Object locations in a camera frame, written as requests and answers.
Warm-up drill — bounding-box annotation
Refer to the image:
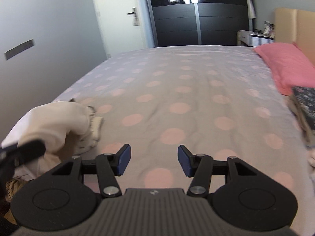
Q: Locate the white t-shirt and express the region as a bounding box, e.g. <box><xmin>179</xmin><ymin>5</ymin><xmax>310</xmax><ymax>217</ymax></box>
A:
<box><xmin>1</xmin><ymin>101</ymin><xmax>90</xmax><ymax>181</ymax></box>

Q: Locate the white ribbed knit garment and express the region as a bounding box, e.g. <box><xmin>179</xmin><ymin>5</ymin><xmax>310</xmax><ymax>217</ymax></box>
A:
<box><xmin>74</xmin><ymin>106</ymin><xmax>104</xmax><ymax>155</ymax></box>

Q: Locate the grey pink-dotted bed cover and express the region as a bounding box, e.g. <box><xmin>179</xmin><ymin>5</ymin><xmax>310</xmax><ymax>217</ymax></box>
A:
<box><xmin>57</xmin><ymin>46</ymin><xmax>314</xmax><ymax>235</ymax></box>

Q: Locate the beige folded garment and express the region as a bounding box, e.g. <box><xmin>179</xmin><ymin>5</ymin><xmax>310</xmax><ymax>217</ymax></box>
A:
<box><xmin>288</xmin><ymin>95</ymin><xmax>314</xmax><ymax>148</ymax></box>

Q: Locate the dark floral folded garment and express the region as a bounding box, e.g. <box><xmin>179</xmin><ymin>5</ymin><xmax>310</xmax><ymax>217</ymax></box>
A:
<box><xmin>292</xmin><ymin>86</ymin><xmax>314</xmax><ymax>130</ymax></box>

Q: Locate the pink pillow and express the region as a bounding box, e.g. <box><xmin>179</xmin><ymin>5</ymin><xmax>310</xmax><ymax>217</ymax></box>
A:
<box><xmin>254</xmin><ymin>43</ymin><xmax>314</xmax><ymax>96</ymax></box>

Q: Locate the white bedside table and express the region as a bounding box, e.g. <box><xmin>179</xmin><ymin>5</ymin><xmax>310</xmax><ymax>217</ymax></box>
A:
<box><xmin>236</xmin><ymin>30</ymin><xmax>274</xmax><ymax>47</ymax></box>

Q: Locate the black sliding wardrobe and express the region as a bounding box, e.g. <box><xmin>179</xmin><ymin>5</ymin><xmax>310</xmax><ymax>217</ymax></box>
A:
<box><xmin>147</xmin><ymin>0</ymin><xmax>252</xmax><ymax>47</ymax></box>

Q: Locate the white door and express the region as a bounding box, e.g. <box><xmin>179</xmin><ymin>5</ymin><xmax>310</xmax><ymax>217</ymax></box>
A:
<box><xmin>93</xmin><ymin>0</ymin><xmax>154</xmax><ymax>58</ymax></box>

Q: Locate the beige padded headboard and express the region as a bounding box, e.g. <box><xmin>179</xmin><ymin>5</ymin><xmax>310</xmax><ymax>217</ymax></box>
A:
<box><xmin>274</xmin><ymin>7</ymin><xmax>315</xmax><ymax>65</ymax></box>

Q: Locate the grey wall plate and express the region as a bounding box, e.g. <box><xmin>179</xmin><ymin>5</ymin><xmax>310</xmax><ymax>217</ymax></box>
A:
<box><xmin>4</xmin><ymin>39</ymin><xmax>34</xmax><ymax>60</ymax></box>

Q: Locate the black door handle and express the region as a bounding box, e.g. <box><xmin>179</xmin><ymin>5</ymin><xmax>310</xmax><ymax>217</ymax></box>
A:
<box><xmin>127</xmin><ymin>7</ymin><xmax>137</xmax><ymax>17</ymax></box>

